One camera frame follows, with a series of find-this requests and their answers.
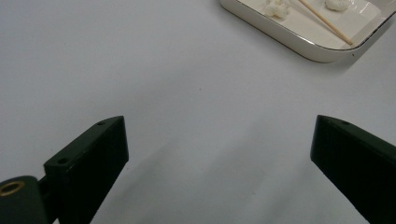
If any white marshmallow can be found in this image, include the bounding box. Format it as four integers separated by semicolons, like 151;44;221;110
263;0;290;19
324;0;351;13

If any white rectangular tray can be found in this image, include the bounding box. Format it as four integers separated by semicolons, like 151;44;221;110
219;0;396;63

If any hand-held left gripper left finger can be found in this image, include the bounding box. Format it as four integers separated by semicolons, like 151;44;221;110
43;115;130;224

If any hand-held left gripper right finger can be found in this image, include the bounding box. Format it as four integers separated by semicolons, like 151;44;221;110
310;114;396;224

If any thin wooden skewer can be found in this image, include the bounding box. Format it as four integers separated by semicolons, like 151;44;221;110
297;0;355;47

